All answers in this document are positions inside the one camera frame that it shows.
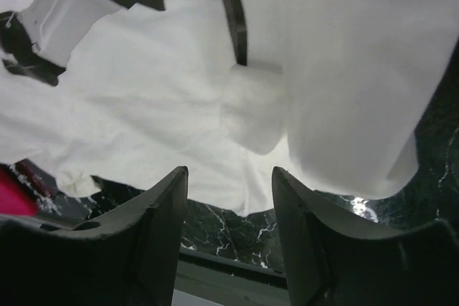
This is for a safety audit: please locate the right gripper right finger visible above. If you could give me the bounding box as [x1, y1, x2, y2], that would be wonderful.
[272, 167, 458, 305]

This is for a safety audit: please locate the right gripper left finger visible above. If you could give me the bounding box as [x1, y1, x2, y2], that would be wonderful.
[1, 166, 189, 305]

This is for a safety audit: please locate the white printed t-shirt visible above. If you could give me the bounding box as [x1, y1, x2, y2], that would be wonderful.
[1, 0, 458, 216]

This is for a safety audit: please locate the folded pink t-shirt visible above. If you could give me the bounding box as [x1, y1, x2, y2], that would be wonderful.
[0, 169, 38, 216]

